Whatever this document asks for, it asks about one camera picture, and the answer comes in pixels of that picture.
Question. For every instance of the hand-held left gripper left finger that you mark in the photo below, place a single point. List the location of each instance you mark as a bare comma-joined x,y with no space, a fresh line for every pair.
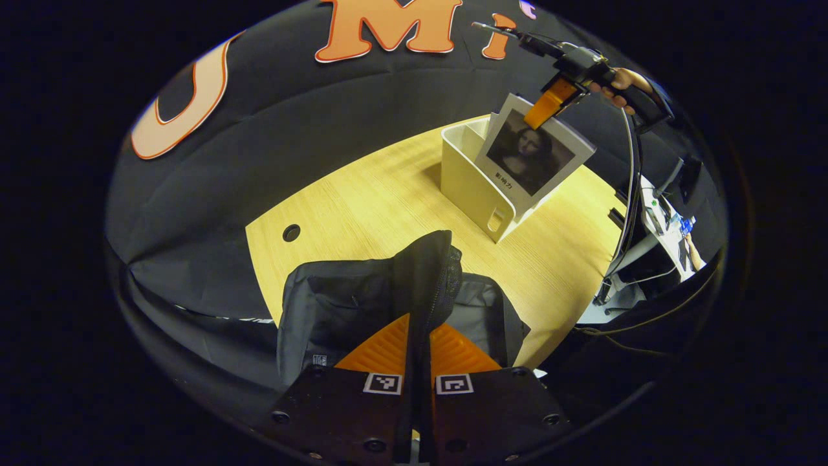
343,414

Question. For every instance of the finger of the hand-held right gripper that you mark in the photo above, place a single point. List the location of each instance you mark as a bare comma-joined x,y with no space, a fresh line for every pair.
550,103

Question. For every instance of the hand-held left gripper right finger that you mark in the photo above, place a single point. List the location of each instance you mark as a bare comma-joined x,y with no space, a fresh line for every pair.
491,414

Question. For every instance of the portrait cover book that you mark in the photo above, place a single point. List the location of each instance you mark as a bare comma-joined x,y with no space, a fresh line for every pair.
527,155

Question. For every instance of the black schoolbag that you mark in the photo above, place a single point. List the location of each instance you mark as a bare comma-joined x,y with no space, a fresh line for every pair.
343,304

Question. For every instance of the white bookshelf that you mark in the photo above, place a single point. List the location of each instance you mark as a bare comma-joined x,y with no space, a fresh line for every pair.
469,181

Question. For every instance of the white desk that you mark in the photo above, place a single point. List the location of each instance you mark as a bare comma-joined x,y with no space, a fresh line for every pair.
663,239

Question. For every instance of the black table grommet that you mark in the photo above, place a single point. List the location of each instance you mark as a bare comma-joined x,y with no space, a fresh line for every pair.
291,233

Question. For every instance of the black backdrop cloth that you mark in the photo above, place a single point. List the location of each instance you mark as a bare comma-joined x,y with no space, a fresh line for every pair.
323,129

